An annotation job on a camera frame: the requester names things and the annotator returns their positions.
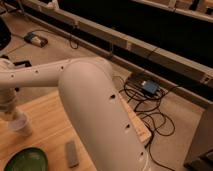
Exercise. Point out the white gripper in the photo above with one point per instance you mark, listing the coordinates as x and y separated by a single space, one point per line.
9 110

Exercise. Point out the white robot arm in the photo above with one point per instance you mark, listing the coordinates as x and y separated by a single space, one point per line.
92 104

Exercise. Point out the green ceramic bowl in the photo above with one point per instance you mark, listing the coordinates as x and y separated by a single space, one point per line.
28 159

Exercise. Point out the grey rectangular sponge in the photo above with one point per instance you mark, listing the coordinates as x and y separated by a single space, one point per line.
71 154

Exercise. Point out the black office chair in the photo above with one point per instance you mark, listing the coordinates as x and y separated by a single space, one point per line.
5 38

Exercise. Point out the small device on floor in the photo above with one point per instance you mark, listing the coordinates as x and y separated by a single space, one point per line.
35 39

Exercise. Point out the blue power adapter box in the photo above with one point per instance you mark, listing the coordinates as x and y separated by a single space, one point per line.
150 87

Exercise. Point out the dark cabinet at right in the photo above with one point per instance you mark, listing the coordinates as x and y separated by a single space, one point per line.
200 153

